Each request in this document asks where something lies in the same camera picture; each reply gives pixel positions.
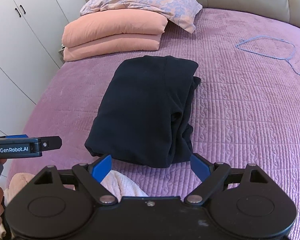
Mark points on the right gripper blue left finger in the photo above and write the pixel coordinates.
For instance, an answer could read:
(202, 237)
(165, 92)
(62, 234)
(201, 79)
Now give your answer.
(100, 168)

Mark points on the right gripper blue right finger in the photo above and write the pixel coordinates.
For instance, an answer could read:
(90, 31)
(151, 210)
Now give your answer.
(201, 167)

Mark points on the navy jacket with white stripes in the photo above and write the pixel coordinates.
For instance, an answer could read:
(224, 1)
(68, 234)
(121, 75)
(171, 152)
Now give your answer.
(144, 115)

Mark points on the pink quilted bedspread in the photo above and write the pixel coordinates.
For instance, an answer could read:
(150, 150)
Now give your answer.
(246, 109)

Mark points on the pink folded duvet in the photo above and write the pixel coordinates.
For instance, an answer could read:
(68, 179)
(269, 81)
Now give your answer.
(112, 31)

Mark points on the purple floral pillow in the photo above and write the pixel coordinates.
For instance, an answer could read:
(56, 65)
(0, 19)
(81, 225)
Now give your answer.
(180, 12)

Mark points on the white wardrobe with black handles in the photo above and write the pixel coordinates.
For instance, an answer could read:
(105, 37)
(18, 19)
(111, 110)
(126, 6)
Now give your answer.
(30, 43)

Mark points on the blue wire clothes hanger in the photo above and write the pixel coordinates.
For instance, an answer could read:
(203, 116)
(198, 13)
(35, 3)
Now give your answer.
(271, 48)

